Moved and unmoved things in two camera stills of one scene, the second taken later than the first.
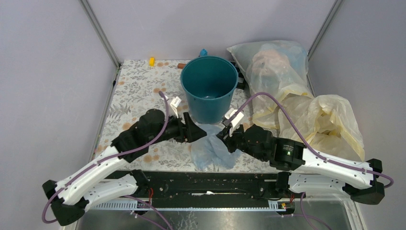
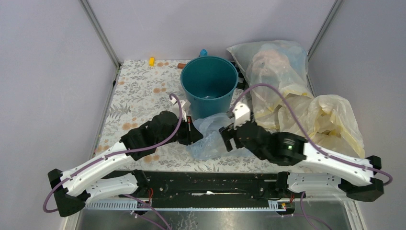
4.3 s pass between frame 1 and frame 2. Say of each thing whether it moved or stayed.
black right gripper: stayed
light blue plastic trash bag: moved
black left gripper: stayed
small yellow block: stayed
